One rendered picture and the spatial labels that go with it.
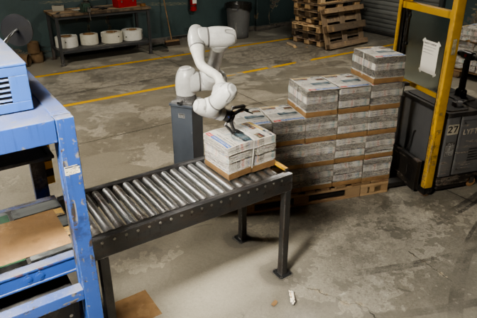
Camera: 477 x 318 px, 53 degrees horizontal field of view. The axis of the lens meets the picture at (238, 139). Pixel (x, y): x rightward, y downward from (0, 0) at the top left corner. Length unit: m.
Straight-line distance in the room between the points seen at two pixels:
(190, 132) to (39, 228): 1.50
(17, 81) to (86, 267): 0.89
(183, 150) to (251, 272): 1.11
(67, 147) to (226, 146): 1.14
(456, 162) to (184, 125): 2.50
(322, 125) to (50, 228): 2.30
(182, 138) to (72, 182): 1.81
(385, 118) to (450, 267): 1.31
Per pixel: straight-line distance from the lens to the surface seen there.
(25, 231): 2.75
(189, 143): 3.80
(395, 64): 4.17
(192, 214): 2.74
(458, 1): 4.14
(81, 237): 2.27
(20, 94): 2.13
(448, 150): 4.64
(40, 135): 2.02
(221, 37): 3.16
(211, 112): 2.81
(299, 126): 3.91
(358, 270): 3.64
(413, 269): 3.76
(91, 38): 9.38
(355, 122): 4.15
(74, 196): 2.16
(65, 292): 2.44
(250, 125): 3.18
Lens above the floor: 2.24
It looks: 24 degrees down
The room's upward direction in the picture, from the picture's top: straight up
